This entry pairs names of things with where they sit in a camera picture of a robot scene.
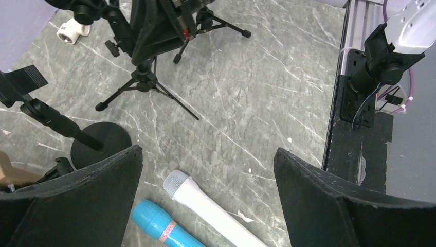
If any black round-base mic stand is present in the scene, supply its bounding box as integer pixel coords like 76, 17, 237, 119
1, 65, 132, 169

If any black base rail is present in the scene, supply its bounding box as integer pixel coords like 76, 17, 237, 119
322, 49, 393, 193

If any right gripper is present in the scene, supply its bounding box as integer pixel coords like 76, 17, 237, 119
130, 0, 214, 66

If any white microphone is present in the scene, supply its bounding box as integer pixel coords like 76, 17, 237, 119
162, 170, 266, 246

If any tan plastic tool case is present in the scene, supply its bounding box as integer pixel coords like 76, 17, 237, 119
0, 150, 74, 193

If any aluminium frame rail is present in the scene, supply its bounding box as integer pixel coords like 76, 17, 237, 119
337, 0, 384, 76

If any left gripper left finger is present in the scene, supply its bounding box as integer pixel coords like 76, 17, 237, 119
1, 145, 143, 246

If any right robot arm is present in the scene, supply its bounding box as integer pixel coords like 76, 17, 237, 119
130, 1, 435, 94

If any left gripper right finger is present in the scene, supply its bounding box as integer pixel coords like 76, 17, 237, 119
274, 148, 435, 246

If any black tripod stand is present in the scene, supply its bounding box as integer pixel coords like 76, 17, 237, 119
44, 0, 200, 121
173, 7, 251, 64

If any white pipe elbow fitting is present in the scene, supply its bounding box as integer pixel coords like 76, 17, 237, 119
56, 18, 91, 45

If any cyan blue microphone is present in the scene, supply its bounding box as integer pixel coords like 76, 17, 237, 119
132, 200, 204, 247

